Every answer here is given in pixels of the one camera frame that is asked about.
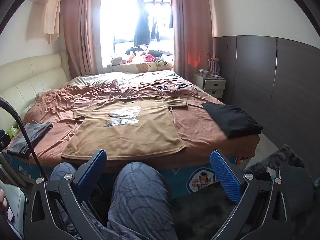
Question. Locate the cream hanging cloth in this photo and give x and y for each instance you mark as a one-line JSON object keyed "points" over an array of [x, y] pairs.
{"points": [[51, 15]]}

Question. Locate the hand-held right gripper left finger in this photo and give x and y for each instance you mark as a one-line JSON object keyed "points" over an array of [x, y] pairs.
{"points": [[92, 173]]}

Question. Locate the person's left hand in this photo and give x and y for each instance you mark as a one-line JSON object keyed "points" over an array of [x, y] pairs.
{"points": [[2, 200]]}

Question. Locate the bed with brown sheet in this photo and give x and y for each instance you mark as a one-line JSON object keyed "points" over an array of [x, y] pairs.
{"points": [[200, 180]]}

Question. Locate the cream padded headboard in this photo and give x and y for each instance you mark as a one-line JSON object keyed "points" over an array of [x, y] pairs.
{"points": [[30, 75]]}

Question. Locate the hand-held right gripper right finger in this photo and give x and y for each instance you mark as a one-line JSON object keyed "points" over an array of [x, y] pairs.
{"points": [[225, 177]]}

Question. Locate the beige bed sheet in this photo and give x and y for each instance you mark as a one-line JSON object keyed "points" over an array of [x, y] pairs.
{"points": [[100, 78]]}

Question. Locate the pile of plush toys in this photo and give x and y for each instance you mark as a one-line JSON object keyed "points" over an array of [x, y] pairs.
{"points": [[135, 55]]}

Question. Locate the black folded clothes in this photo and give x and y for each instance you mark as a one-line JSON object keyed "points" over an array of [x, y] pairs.
{"points": [[232, 120]]}

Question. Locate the orange-brown fleece blanket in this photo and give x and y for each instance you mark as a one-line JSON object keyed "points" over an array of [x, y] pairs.
{"points": [[200, 125]]}

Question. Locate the pink curtain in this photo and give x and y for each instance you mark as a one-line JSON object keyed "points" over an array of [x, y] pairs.
{"points": [[80, 30], [192, 25]]}

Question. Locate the green packet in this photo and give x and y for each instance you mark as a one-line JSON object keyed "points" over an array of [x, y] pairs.
{"points": [[12, 131]]}

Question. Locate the bear print pillow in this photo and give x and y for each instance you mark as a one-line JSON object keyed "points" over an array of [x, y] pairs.
{"points": [[140, 67]]}

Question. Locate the person's left leg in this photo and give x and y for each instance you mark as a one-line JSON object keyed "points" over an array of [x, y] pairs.
{"points": [[61, 170]]}

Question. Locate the brown printed t-shirt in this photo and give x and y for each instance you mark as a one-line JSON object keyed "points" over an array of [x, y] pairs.
{"points": [[130, 135]]}

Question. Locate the dark hanging garment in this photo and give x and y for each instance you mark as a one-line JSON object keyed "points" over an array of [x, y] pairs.
{"points": [[155, 30], [141, 30]]}

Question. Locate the dark shaggy rug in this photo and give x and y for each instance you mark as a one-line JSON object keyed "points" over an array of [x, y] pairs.
{"points": [[200, 217]]}

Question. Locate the bright window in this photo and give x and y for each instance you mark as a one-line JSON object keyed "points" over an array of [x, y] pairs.
{"points": [[120, 17]]}

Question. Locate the grey folded clothes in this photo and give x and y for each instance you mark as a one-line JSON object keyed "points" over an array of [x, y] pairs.
{"points": [[27, 137]]}

